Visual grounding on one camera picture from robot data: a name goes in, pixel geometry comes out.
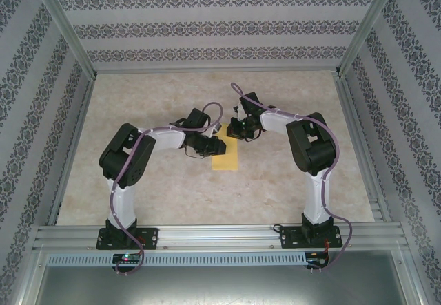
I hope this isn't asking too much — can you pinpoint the yellow paper sheet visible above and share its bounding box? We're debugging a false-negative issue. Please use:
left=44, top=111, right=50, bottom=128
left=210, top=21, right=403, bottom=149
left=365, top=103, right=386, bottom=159
left=210, top=123, right=240, bottom=172

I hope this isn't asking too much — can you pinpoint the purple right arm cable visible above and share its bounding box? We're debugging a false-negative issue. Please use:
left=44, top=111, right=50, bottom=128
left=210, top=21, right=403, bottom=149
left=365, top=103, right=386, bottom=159
left=229, top=83, right=354, bottom=274

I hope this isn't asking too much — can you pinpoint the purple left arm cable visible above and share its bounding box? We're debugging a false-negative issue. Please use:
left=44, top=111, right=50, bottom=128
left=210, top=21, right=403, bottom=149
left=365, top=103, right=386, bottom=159
left=109, top=101, right=224, bottom=275

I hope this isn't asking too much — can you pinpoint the aluminium side rail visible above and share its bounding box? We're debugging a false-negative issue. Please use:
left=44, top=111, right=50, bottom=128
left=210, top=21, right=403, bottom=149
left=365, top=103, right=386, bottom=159
left=46, top=74, right=97, bottom=227
left=332, top=72, right=393, bottom=223

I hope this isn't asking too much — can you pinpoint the grey metal sheet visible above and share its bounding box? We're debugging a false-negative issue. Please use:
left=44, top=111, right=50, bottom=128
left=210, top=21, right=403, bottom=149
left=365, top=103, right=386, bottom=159
left=20, top=249, right=424, bottom=305

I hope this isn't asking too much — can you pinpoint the grey slotted cable duct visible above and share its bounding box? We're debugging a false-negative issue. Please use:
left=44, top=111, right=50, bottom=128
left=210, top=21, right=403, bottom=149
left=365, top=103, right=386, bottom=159
left=46, top=251, right=307, bottom=267

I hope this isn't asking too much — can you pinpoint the long aluminium base rail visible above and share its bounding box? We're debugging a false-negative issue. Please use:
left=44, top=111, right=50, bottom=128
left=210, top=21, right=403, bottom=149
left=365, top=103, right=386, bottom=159
left=32, top=224, right=411, bottom=251

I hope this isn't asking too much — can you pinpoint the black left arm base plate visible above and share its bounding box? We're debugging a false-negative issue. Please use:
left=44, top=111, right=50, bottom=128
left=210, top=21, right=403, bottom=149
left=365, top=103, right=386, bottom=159
left=96, top=227, right=159, bottom=251

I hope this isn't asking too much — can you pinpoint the aluminium frame post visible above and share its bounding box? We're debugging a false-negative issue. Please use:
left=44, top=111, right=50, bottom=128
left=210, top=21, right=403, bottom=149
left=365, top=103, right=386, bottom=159
left=337, top=0, right=404, bottom=77
left=29, top=0, right=97, bottom=78

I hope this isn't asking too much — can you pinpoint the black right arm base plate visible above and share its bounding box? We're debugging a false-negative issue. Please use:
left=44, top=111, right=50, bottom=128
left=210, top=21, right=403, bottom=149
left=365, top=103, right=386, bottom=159
left=279, top=225, right=342, bottom=250

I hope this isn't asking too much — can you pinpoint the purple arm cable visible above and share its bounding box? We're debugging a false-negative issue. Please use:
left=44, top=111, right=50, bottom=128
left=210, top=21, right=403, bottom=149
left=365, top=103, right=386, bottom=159
left=109, top=101, right=224, bottom=275
left=229, top=83, right=354, bottom=274

